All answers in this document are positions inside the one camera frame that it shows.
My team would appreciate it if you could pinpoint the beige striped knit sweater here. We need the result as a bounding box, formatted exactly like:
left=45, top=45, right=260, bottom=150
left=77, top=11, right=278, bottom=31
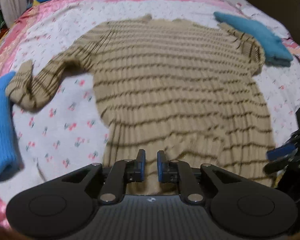
left=5, top=15, right=275, bottom=194

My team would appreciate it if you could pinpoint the teal folded fleece garment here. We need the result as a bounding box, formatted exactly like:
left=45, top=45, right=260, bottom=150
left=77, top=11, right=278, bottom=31
left=213, top=11, right=293, bottom=67

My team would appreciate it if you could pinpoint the cherry print pillow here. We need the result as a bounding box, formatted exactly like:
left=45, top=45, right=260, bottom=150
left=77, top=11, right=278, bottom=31
left=282, top=38, right=300, bottom=63

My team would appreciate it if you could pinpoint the bright blue folded knit garment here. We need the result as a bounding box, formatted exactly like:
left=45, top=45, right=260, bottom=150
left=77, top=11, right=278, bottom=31
left=0, top=72, right=21, bottom=181

